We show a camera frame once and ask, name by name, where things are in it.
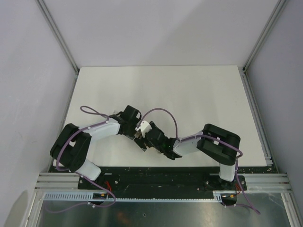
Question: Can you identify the purple camera cable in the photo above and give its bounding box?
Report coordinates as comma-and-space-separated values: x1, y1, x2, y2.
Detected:
136, 108, 261, 215
45, 105, 118, 213

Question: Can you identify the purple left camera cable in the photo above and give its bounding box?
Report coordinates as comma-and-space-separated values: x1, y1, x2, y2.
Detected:
45, 105, 118, 213

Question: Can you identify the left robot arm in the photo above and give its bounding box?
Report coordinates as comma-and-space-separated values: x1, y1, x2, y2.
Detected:
50, 105, 142, 181

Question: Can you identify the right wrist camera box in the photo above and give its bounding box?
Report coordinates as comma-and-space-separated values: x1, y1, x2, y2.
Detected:
135, 121, 152, 136

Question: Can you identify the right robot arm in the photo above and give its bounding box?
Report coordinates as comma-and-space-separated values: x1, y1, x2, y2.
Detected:
134, 121, 242, 182

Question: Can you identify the aluminium frame post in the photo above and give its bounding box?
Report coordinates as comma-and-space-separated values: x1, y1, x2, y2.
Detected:
243, 0, 288, 71
35, 0, 80, 73

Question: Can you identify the grey cable duct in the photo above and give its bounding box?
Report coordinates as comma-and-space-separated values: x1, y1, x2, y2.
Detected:
44, 191, 238, 202

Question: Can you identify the right aluminium frame post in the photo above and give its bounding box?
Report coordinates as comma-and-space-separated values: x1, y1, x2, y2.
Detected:
243, 0, 288, 71

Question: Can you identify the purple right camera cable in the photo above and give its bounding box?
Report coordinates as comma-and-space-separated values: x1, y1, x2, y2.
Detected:
136, 108, 261, 215

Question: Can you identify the left aluminium frame post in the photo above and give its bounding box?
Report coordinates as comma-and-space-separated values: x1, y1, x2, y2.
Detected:
35, 0, 80, 73

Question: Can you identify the beige folding umbrella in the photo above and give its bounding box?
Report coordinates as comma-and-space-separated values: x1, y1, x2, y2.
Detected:
135, 132, 160, 153

